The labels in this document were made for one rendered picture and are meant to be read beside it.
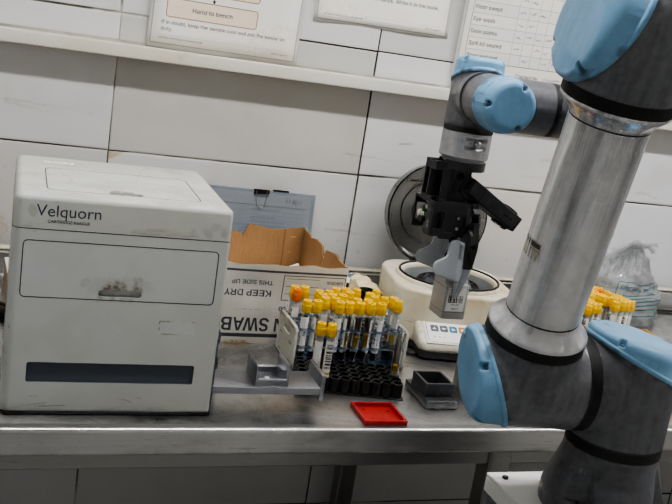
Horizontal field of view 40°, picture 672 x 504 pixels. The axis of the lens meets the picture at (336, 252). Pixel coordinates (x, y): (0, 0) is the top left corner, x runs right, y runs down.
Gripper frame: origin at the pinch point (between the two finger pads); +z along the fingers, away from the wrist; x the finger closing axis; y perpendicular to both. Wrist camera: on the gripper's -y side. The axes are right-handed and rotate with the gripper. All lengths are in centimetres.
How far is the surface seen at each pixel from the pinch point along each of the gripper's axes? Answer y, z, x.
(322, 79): 9, -26, -53
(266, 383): 29.6, 14.6, 5.6
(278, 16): 19, -37, -56
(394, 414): 9.0, 18.9, 6.7
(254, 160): 20, -8, -57
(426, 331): -7.0, 14.5, -19.2
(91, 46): 54, -26, -53
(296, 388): 25.1, 15.1, 6.2
